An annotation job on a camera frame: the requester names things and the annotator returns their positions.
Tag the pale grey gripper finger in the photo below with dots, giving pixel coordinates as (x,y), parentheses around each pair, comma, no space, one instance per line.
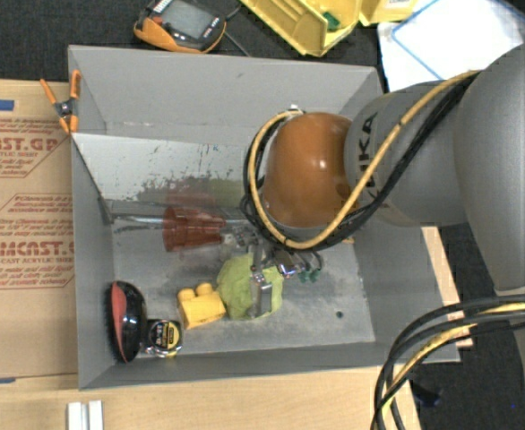
(265,298)

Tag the light green crumpled cloth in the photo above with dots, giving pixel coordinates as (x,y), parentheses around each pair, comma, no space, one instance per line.
(238,285)

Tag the yellow toy brick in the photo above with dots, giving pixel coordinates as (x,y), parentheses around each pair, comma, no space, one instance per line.
(200,307)

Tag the black and yellow tape measure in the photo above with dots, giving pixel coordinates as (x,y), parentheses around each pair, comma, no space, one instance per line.
(164,336)

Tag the black and red brush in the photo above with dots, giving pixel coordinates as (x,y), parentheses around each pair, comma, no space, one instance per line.
(126,320)

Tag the grey metal bin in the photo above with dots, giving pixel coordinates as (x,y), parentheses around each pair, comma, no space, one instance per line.
(164,101)

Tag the brown cardboard board, red print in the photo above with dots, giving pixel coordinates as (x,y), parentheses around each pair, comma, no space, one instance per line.
(29,320)

